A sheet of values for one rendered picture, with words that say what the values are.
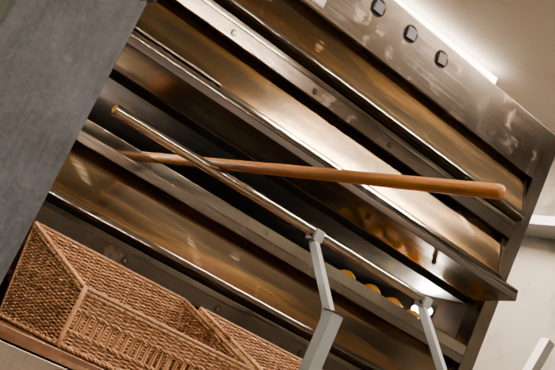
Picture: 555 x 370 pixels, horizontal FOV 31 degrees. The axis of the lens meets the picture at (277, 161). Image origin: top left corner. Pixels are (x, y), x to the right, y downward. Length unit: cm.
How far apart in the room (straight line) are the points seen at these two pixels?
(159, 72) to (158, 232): 48
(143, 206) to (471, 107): 138
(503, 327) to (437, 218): 295
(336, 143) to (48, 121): 179
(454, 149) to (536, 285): 291
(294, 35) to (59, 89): 163
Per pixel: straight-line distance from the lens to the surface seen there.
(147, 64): 283
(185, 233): 303
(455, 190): 196
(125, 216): 291
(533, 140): 398
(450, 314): 394
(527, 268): 660
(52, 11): 169
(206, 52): 305
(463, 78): 371
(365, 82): 339
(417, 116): 356
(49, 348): 229
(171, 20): 301
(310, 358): 260
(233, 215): 310
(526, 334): 638
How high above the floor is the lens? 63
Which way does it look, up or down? 14 degrees up
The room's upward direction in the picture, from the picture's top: 25 degrees clockwise
